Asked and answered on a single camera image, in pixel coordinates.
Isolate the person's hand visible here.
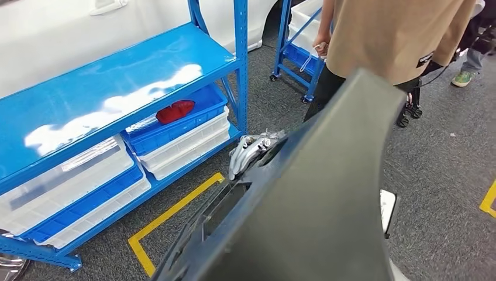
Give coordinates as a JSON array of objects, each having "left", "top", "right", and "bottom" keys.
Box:
[{"left": 312, "top": 34, "right": 330, "bottom": 59}]

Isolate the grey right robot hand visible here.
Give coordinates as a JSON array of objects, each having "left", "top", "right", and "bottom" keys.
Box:
[{"left": 228, "top": 129, "right": 287, "bottom": 182}]

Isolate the white cord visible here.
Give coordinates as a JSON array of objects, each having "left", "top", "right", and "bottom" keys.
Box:
[{"left": 299, "top": 42, "right": 325, "bottom": 73}]

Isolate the black plastic frame panel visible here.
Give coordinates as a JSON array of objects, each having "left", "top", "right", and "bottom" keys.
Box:
[{"left": 149, "top": 68, "right": 406, "bottom": 281}]

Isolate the large blue metal shelf rack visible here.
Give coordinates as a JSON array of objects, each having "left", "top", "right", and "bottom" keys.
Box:
[{"left": 0, "top": 0, "right": 249, "bottom": 272}]

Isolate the white plastic bin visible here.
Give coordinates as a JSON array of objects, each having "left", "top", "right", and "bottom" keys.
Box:
[
  {"left": 291, "top": 0, "right": 324, "bottom": 30},
  {"left": 288, "top": 23, "right": 322, "bottom": 58}
]

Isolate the small blue wheeled rack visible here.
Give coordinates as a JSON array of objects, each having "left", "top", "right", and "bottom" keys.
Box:
[{"left": 270, "top": 0, "right": 334, "bottom": 104}]

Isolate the person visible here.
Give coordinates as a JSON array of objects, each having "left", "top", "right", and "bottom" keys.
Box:
[
  {"left": 451, "top": 39, "right": 487, "bottom": 88},
  {"left": 303, "top": 0, "right": 478, "bottom": 122}
]

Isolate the blue plastic tray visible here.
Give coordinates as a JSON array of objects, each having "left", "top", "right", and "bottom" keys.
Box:
[
  {"left": 19, "top": 165, "right": 145, "bottom": 244},
  {"left": 123, "top": 83, "right": 228, "bottom": 157}
]

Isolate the red tail light lens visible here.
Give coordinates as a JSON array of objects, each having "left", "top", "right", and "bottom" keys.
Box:
[{"left": 156, "top": 100, "right": 196, "bottom": 126}]

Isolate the black wheeled stand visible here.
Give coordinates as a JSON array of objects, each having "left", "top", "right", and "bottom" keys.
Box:
[{"left": 395, "top": 76, "right": 424, "bottom": 129}]

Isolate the translucent white plastic tray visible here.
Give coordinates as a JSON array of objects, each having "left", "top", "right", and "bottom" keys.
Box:
[{"left": 0, "top": 135, "right": 135, "bottom": 236}]

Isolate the white car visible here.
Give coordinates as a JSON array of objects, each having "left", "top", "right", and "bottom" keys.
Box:
[{"left": 0, "top": 0, "right": 280, "bottom": 98}]

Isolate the yellow floor tape square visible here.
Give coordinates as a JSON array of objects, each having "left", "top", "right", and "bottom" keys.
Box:
[{"left": 479, "top": 180, "right": 496, "bottom": 219}]

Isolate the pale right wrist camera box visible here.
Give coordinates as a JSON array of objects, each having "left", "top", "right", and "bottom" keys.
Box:
[{"left": 380, "top": 189, "right": 399, "bottom": 239}]

